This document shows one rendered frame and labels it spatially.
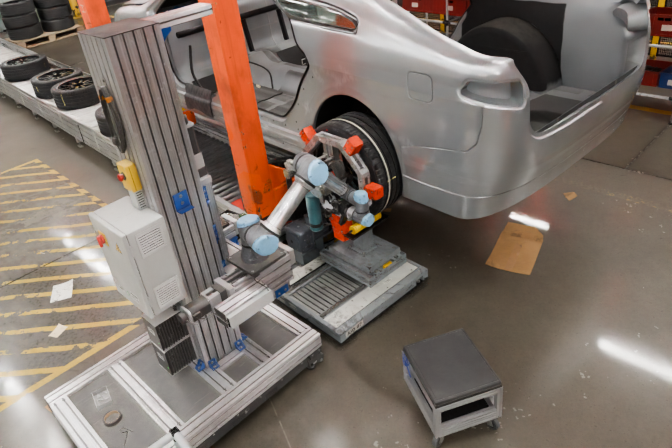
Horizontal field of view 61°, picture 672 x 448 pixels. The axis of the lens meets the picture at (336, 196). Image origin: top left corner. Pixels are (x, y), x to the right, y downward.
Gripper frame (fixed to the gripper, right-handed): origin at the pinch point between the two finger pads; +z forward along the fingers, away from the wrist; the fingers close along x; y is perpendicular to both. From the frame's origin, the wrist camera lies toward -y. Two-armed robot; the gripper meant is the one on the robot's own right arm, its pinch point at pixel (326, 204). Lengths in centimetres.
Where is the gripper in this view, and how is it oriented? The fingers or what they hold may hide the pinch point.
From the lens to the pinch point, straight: 328.2
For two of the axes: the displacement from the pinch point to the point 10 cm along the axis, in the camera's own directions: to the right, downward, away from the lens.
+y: -1.1, -8.6, -5.0
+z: -6.8, -3.0, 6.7
